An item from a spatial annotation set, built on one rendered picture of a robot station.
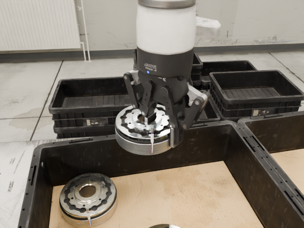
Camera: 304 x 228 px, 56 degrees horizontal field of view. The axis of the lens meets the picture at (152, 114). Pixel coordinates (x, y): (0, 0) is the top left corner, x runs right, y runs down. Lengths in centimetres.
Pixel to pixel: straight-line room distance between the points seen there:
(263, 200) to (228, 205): 7
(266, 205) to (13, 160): 69
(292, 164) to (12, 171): 72
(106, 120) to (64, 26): 195
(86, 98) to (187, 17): 127
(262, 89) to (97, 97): 93
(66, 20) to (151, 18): 280
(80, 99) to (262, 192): 120
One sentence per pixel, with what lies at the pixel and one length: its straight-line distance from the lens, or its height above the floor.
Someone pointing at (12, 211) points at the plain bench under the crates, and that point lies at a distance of 79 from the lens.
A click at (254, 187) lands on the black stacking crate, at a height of 87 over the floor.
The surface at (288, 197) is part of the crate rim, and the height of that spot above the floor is 93.
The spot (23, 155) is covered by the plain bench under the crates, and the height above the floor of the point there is 70.
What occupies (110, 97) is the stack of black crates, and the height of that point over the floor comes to 49.
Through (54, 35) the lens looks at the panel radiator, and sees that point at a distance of 320.
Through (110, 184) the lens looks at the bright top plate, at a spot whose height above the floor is 86.
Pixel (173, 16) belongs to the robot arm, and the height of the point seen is 118.
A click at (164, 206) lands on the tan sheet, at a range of 56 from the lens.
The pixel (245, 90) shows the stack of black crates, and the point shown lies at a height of 49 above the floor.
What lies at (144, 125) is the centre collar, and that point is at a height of 101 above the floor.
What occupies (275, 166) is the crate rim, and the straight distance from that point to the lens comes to 53.
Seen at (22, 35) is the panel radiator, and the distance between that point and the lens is 329.
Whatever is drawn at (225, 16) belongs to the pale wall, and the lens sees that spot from 339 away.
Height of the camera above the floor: 127
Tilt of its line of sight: 34 degrees down
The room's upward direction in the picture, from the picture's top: straight up
